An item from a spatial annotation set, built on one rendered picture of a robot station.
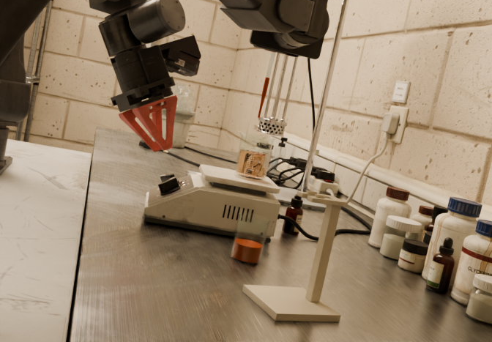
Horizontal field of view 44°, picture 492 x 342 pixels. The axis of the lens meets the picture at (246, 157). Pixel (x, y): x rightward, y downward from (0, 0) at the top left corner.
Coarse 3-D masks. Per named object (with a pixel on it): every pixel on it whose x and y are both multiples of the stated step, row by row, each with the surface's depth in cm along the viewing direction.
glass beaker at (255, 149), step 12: (240, 132) 95; (252, 132) 93; (240, 144) 95; (252, 144) 93; (264, 144) 94; (240, 156) 95; (252, 156) 94; (264, 156) 94; (240, 168) 94; (252, 168) 94; (264, 168) 95; (252, 180) 94; (264, 180) 96
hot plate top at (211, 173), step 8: (200, 168) 99; (208, 168) 98; (216, 168) 100; (224, 168) 102; (208, 176) 90; (216, 176) 91; (224, 176) 92; (232, 176) 94; (224, 184) 91; (232, 184) 91; (240, 184) 91; (248, 184) 91; (256, 184) 92; (264, 184) 94; (272, 184) 96; (272, 192) 92
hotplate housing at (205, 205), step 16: (192, 176) 100; (192, 192) 90; (208, 192) 90; (224, 192) 91; (240, 192) 92; (256, 192) 93; (144, 208) 90; (160, 208) 90; (176, 208) 90; (192, 208) 90; (208, 208) 90; (224, 208) 91; (240, 208) 91; (256, 208) 91; (272, 208) 92; (176, 224) 90; (192, 224) 91; (208, 224) 91; (224, 224) 91; (272, 224) 92
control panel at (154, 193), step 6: (180, 180) 100; (186, 180) 98; (192, 180) 96; (180, 186) 95; (186, 186) 93; (192, 186) 92; (150, 192) 98; (156, 192) 96; (174, 192) 91; (150, 198) 92; (156, 198) 91
